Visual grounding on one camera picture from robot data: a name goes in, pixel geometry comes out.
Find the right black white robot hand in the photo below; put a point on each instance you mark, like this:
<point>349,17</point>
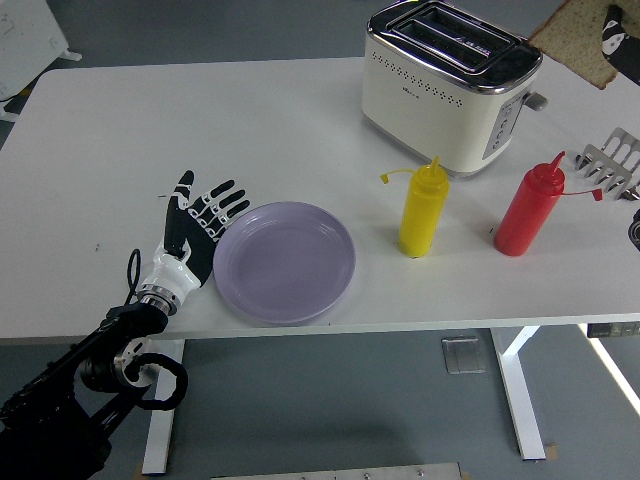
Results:
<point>625,45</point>

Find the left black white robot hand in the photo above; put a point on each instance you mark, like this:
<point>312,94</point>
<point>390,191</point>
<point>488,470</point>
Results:
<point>192,245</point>

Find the brown bread slice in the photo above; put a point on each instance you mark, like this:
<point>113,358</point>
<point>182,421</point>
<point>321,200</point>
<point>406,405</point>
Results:
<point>570,40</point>

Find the purple round plate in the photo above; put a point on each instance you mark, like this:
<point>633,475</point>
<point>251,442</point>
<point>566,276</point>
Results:
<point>285,262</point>

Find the cream two-slot toaster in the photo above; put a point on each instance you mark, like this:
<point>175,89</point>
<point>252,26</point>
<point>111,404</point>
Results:
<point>415,115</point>

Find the silver metal toast rack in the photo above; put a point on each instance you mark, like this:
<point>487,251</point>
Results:
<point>612,165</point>

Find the white table leg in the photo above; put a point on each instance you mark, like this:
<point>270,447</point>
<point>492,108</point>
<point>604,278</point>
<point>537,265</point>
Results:
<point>520,400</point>
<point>162,400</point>

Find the red squeeze bottle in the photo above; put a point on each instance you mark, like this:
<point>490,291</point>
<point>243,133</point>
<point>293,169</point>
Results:
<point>525,215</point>

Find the yellow squeeze bottle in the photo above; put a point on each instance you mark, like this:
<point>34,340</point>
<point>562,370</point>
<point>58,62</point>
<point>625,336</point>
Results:
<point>422,215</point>

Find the white panel equipment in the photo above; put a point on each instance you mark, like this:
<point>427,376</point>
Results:
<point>25,45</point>

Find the dark table control panel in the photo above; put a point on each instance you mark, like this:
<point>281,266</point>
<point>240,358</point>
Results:
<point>612,330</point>

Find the metal floor outlet cover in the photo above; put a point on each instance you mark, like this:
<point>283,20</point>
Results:
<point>462,355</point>

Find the grey metal base plate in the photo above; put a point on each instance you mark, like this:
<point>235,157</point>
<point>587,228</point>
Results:
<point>335,472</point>

